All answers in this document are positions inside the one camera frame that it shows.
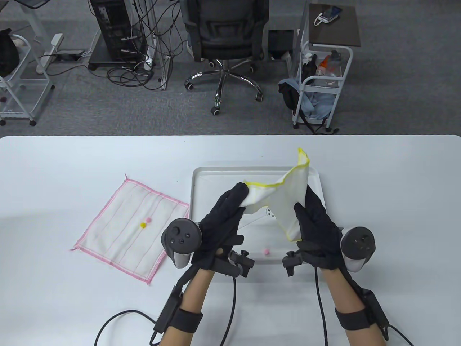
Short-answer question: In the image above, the person's left hand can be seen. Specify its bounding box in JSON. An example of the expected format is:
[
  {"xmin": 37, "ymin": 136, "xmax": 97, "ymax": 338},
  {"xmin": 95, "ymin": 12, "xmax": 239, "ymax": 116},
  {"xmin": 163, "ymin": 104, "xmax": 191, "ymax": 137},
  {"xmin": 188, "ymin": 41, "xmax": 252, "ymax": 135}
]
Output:
[{"xmin": 190, "ymin": 182, "xmax": 250, "ymax": 271}]

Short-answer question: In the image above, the person's right hand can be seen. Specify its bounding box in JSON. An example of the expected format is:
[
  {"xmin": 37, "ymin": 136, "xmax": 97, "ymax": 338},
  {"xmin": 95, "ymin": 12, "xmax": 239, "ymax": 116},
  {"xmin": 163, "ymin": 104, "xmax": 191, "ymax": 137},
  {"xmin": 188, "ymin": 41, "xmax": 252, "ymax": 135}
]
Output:
[{"xmin": 294, "ymin": 185, "xmax": 343, "ymax": 270}]

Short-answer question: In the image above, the yellow-edged white dish cloth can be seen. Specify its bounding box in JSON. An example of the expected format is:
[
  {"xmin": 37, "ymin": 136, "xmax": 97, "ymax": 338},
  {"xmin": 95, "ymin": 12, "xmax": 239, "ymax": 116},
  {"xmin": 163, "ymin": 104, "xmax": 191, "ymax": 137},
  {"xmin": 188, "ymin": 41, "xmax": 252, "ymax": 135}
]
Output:
[{"xmin": 240, "ymin": 147, "xmax": 311, "ymax": 242}]

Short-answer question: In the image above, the pink-edged white dish cloth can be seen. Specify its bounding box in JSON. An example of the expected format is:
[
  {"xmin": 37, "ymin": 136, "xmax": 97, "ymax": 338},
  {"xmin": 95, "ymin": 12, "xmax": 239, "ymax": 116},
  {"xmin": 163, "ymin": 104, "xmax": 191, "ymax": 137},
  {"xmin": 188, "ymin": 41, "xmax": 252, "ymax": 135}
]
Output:
[{"xmin": 70, "ymin": 174, "xmax": 190, "ymax": 285}]

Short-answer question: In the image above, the person's right forearm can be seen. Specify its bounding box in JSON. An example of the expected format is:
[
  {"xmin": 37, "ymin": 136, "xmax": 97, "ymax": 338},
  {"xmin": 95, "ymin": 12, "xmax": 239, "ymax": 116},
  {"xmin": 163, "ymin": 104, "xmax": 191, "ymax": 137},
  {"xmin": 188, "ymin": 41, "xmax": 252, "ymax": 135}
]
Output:
[{"xmin": 319, "ymin": 267, "xmax": 380, "ymax": 346}]

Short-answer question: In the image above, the black forearm module box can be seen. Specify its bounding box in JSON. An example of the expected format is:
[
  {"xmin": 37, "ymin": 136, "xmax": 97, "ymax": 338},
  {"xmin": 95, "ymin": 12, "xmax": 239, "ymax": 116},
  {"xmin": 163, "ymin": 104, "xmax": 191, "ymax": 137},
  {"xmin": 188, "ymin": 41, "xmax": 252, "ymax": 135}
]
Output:
[
  {"xmin": 361, "ymin": 288, "xmax": 390, "ymax": 341},
  {"xmin": 154, "ymin": 286, "xmax": 183, "ymax": 334}
]

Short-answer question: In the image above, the person's left forearm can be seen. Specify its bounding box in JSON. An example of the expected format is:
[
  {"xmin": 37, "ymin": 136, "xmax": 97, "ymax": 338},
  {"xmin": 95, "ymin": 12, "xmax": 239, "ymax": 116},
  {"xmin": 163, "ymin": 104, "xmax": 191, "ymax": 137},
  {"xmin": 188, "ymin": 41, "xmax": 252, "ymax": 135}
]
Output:
[{"xmin": 158, "ymin": 269, "xmax": 216, "ymax": 346}]

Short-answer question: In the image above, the light blue cloth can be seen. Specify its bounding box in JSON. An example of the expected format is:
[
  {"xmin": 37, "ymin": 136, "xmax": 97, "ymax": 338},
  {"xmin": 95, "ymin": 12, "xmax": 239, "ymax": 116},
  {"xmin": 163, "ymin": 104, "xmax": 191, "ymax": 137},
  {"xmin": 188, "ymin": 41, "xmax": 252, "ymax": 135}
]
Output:
[{"xmin": 288, "ymin": 77, "xmax": 334, "ymax": 119}]

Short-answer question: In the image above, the white plastic tray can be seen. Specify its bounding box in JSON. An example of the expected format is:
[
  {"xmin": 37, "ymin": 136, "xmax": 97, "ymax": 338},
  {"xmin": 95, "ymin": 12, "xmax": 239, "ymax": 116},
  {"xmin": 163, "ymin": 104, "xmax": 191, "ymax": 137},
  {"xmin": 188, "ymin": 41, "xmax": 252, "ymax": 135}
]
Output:
[{"xmin": 190, "ymin": 166, "xmax": 334, "ymax": 265}]

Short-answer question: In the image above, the white rolling cart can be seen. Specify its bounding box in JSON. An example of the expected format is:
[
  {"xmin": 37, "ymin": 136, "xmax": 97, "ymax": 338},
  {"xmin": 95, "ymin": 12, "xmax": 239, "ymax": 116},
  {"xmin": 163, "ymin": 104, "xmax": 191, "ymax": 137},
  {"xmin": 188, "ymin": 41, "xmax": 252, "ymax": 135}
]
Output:
[
  {"xmin": 0, "ymin": 34, "xmax": 55, "ymax": 126},
  {"xmin": 292, "ymin": 45, "xmax": 354, "ymax": 130}
]

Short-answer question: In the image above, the black backpack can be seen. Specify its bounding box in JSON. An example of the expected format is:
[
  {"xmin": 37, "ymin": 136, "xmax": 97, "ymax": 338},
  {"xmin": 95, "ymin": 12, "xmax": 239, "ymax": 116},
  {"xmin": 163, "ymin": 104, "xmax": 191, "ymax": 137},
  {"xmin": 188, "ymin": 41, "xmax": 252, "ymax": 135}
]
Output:
[{"xmin": 278, "ymin": 81, "xmax": 339, "ymax": 134}]

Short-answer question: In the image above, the black handheld tool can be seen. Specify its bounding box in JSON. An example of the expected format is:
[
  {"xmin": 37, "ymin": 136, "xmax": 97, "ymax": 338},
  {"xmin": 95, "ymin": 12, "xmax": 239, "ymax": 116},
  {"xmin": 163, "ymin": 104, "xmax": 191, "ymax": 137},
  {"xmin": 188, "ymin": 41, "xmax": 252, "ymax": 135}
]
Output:
[{"xmin": 302, "ymin": 54, "xmax": 318, "ymax": 85}]

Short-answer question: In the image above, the clear bottle grey cap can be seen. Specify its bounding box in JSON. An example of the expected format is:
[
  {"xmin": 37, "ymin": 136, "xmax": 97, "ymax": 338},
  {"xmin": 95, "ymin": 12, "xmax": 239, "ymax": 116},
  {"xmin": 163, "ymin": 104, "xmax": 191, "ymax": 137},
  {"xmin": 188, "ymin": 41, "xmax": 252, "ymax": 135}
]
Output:
[{"xmin": 324, "ymin": 50, "xmax": 343, "ymax": 87}]

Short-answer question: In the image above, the black box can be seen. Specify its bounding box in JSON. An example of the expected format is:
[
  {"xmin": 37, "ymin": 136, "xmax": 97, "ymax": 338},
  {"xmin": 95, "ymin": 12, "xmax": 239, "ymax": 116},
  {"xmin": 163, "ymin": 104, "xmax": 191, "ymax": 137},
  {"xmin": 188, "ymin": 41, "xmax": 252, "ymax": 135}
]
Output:
[{"xmin": 268, "ymin": 30, "xmax": 295, "ymax": 61}]

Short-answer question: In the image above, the black office chair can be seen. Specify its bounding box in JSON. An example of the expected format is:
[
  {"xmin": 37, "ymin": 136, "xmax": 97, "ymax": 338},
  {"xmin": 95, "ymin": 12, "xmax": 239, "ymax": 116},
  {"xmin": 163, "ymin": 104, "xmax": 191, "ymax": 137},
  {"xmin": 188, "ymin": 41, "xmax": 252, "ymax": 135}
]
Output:
[{"xmin": 179, "ymin": 0, "xmax": 271, "ymax": 116}]

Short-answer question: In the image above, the brown side table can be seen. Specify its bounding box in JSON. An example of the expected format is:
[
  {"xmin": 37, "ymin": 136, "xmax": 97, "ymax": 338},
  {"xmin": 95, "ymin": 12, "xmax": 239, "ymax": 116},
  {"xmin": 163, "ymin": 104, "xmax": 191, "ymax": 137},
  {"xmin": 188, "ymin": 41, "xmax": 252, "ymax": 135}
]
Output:
[{"xmin": 309, "ymin": 4, "xmax": 361, "ymax": 47}]

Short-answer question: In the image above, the blue smartphone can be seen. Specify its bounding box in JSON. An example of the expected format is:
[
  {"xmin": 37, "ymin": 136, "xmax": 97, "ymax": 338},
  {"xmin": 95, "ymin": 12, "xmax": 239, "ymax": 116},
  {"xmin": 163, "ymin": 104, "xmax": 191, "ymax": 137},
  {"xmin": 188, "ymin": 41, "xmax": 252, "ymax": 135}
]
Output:
[{"xmin": 314, "ymin": 6, "xmax": 342, "ymax": 26}]

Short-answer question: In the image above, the black computer tower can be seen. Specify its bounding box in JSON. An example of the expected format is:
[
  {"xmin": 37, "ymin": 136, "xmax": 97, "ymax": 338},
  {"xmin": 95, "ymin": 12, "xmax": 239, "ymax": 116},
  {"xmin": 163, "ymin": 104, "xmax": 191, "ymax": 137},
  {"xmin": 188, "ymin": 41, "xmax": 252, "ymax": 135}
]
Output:
[{"xmin": 88, "ymin": 0, "xmax": 148, "ymax": 71}]

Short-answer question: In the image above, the black floor socket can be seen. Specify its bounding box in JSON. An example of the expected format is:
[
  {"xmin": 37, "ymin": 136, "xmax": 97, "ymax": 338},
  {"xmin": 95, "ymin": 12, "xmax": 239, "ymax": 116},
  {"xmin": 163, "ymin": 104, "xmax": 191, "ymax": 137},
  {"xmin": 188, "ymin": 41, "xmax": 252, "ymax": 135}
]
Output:
[{"xmin": 54, "ymin": 50, "xmax": 85, "ymax": 61}]

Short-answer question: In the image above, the white desk leg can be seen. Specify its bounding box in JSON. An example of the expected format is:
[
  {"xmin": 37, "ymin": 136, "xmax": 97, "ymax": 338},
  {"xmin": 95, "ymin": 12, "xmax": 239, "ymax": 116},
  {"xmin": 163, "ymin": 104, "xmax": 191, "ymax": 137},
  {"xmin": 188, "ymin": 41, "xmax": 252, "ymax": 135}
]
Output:
[{"xmin": 22, "ymin": 0, "xmax": 64, "ymax": 74}]

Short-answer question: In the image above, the black bag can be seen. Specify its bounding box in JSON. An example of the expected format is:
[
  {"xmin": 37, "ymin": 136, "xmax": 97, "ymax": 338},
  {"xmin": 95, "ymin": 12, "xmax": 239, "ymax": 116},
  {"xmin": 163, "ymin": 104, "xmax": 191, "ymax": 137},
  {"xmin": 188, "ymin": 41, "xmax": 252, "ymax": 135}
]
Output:
[{"xmin": 0, "ymin": 29, "xmax": 19, "ymax": 78}]

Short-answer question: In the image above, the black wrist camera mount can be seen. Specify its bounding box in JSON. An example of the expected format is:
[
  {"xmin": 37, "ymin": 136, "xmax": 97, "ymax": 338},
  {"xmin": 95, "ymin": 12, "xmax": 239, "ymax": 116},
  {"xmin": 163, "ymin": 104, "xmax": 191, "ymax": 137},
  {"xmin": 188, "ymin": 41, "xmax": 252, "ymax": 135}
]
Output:
[
  {"xmin": 282, "ymin": 252, "xmax": 306, "ymax": 277},
  {"xmin": 214, "ymin": 250, "xmax": 255, "ymax": 278}
]

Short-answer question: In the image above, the black glove cable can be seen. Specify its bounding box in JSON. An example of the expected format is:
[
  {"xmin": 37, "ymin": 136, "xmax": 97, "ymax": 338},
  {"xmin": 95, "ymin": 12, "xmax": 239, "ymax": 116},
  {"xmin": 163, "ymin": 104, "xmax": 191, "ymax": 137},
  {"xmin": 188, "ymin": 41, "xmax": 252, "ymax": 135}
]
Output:
[
  {"xmin": 95, "ymin": 276, "xmax": 238, "ymax": 346},
  {"xmin": 314, "ymin": 269, "xmax": 415, "ymax": 346}
]

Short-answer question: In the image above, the black forearm strap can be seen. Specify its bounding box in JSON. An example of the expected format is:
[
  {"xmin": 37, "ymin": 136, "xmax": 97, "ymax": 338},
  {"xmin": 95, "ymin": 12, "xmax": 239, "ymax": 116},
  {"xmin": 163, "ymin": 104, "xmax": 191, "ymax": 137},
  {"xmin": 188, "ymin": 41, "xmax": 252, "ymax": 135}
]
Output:
[
  {"xmin": 169, "ymin": 307, "xmax": 204, "ymax": 333},
  {"xmin": 334, "ymin": 306, "xmax": 371, "ymax": 330}
]

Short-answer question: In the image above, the white metal desk frame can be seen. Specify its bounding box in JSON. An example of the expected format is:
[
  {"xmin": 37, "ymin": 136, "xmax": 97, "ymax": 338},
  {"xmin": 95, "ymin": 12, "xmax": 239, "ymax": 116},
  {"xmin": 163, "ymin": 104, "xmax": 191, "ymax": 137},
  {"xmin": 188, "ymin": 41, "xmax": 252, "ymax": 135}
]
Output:
[{"xmin": 144, "ymin": 0, "xmax": 171, "ymax": 90}]

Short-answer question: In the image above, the tangle of black cables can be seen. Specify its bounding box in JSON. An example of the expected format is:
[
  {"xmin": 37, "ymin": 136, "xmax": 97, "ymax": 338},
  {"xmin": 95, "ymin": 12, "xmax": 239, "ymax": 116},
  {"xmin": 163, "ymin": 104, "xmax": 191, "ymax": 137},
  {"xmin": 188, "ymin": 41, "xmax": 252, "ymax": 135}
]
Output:
[{"xmin": 92, "ymin": 0, "xmax": 188, "ymax": 90}]

